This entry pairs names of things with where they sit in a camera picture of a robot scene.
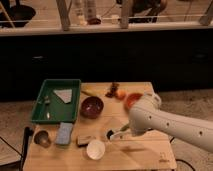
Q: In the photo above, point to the white dish brush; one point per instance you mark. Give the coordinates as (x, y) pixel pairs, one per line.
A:
(111, 134)

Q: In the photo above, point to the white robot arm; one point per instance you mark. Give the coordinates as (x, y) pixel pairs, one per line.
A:
(146, 113)

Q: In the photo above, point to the purple bowl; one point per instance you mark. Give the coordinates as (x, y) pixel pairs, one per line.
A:
(91, 107)

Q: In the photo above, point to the orange bowl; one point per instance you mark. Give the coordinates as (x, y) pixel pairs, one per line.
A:
(131, 99)

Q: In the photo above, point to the dark brown toy item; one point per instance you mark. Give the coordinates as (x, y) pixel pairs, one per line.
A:
(112, 91)

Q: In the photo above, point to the orange fruit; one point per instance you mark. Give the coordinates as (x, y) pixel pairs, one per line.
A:
(120, 94)

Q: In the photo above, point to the yellow banana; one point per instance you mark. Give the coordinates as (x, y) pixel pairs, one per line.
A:
(88, 93)

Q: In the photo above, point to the grey triangular cloth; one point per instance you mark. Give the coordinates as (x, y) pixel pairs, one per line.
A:
(64, 94)

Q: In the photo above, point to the green chili pepper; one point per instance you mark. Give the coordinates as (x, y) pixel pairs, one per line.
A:
(124, 128)

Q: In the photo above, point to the green tray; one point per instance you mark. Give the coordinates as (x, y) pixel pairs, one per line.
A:
(59, 111)

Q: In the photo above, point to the metal spoon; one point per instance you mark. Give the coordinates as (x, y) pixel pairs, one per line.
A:
(47, 104)

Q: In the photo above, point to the blue sponge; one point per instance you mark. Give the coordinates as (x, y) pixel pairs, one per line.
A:
(64, 134)

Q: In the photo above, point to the metal cup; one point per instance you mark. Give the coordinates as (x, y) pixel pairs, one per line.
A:
(42, 138)

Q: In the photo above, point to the black clamp stand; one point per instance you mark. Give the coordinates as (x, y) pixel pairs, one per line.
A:
(28, 132)

